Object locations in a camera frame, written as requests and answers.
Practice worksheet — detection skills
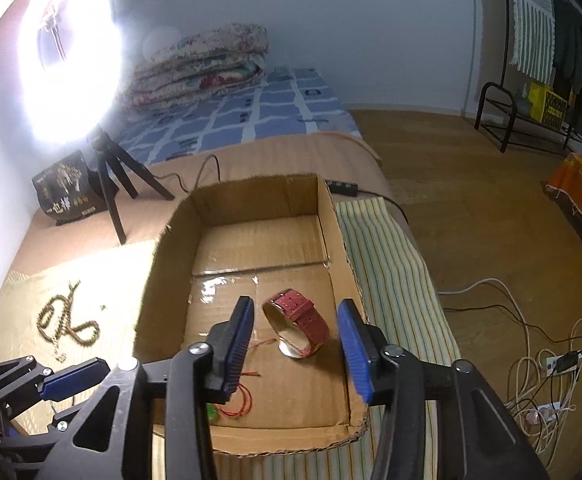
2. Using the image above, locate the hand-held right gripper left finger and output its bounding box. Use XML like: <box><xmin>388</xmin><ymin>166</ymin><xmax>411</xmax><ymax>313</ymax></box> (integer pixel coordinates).
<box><xmin>36</xmin><ymin>296</ymin><xmax>256</xmax><ymax>480</ymax></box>

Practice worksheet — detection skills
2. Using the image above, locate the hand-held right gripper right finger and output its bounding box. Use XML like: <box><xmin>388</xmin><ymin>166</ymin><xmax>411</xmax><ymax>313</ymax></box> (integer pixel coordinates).
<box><xmin>336</xmin><ymin>298</ymin><xmax>552</xmax><ymax>480</ymax></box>

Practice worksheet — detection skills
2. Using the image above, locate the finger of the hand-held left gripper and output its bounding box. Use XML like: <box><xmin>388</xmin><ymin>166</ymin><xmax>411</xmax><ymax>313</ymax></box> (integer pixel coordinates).
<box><xmin>0</xmin><ymin>355</ymin><xmax>112</xmax><ymax>416</ymax></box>
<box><xmin>0</xmin><ymin>400</ymin><xmax>96</xmax><ymax>453</ymax></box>

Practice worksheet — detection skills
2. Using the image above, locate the brown bead necklace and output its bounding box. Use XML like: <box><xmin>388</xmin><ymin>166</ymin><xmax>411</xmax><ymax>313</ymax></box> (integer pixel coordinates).
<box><xmin>36</xmin><ymin>280</ymin><xmax>102</xmax><ymax>363</ymax></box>

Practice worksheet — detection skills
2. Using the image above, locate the red strap wristwatch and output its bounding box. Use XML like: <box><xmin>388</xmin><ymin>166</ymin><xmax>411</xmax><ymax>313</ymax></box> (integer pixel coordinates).
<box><xmin>262</xmin><ymin>288</ymin><xmax>330</xmax><ymax>360</ymax></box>

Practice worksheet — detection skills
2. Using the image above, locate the red string green pendant bracelet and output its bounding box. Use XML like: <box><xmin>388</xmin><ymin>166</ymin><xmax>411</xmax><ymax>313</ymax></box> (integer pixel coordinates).
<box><xmin>207</xmin><ymin>337</ymin><xmax>276</xmax><ymax>418</ymax></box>

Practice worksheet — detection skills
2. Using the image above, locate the cardboard box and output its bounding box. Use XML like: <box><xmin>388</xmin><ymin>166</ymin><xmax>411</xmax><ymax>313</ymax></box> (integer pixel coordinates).
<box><xmin>132</xmin><ymin>172</ymin><xmax>372</xmax><ymax>457</ymax></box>

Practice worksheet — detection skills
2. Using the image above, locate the striped woven mat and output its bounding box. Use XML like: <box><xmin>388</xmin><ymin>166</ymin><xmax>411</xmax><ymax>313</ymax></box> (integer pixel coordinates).
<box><xmin>0</xmin><ymin>196</ymin><xmax>464</xmax><ymax>480</ymax></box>

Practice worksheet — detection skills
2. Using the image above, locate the tan bed cover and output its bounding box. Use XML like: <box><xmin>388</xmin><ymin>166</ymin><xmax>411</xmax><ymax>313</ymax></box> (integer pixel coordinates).
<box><xmin>11</xmin><ymin>131</ymin><xmax>412</xmax><ymax>281</ymax></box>

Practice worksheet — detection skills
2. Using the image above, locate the black printed snack bag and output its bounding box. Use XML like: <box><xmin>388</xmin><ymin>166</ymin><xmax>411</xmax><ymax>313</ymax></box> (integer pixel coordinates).
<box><xmin>32</xmin><ymin>150</ymin><xmax>104</xmax><ymax>226</ymax></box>

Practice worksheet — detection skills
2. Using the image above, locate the white power strip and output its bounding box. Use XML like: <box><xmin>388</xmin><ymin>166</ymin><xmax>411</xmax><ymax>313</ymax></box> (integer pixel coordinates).
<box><xmin>525</xmin><ymin>400</ymin><xmax>572</xmax><ymax>425</ymax></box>
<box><xmin>545</xmin><ymin>350</ymin><xmax>582</xmax><ymax>377</ymax></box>

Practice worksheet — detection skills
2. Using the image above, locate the black tripod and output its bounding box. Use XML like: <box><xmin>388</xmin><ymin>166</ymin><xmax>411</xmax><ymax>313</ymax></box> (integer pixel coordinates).
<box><xmin>87</xmin><ymin>127</ymin><xmax>176</xmax><ymax>246</ymax></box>

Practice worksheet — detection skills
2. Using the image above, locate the blue checked bedsheet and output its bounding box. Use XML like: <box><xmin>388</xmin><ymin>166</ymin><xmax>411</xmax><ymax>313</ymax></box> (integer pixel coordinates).
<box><xmin>113</xmin><ymin>66</ymin><xmax>364</xmax><ymax>166</ymax></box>

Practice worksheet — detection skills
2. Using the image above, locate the folded floral quilt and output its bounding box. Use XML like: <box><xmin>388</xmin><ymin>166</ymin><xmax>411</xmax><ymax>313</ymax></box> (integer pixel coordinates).
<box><xmin>126</xmin><ymin>23</ymin><xmax>270</xmax><ymax>113</ymax></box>

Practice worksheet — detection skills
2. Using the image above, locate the black metal clothes rack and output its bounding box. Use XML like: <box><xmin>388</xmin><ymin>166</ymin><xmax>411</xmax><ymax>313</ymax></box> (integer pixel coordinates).
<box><xmin>475</xmin><ymin>0</ymin><xmax>582</xmax><ymax>156</ymax></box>

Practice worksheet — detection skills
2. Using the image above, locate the yellow plastic crate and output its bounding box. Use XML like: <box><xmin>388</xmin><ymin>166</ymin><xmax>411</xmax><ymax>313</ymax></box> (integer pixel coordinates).
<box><xmin>528</xmin><ymin>81</ymin><xmax>569</xmax><ymax>126</ymax></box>

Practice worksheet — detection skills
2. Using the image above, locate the striped hanging towel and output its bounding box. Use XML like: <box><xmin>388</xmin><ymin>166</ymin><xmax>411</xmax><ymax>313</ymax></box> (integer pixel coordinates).
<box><xmin>508</xmin><ymin>0</ymin><xmax>558</xmax><ymax>83</ymax></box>

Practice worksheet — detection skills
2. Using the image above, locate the grey knit sweater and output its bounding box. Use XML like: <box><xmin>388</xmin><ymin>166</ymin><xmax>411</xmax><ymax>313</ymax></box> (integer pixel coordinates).
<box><xmin>551</xmin><ymin>0</ymin><xmax>582</xmax><ymax>93</ymax></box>

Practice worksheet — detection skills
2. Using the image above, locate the black cable with inline switch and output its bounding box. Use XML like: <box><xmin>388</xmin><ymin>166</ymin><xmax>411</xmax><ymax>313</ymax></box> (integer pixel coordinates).
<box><xmin>157</xmin><ymin>154</ymin><xmax>410</xmax><ymax>223</ymax></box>

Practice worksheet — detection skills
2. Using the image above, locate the white ring light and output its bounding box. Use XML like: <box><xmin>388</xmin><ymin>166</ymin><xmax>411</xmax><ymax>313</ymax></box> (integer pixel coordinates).
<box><xmin>16</xmin><ymin>0</ymin><xmax>124</xmax><ymax>143</ymax></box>

